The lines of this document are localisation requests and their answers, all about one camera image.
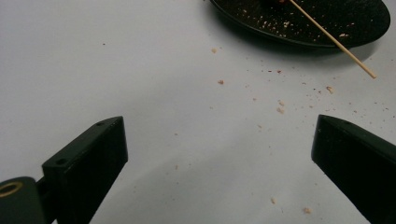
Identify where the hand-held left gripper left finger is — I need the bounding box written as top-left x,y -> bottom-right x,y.
41,116 -> 129,224

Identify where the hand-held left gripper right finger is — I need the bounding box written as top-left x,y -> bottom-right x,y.
311,114 -> 396,224

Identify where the wooden skewer stick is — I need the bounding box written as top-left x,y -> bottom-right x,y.
289,0 -> 377,79

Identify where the black round plate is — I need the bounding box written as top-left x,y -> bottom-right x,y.
208,0 -> 391,49

